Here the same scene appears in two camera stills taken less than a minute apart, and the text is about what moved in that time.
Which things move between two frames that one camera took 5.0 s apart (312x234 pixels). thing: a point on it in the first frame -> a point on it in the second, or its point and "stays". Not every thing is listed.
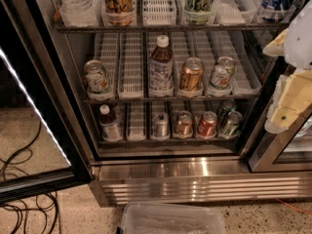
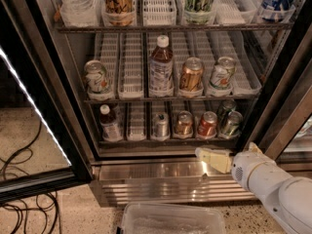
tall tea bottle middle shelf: (161, 69) stays
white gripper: (299, 46) -> (243, 167)
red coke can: (208, 126) stays
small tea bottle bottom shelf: (111, 132) stays
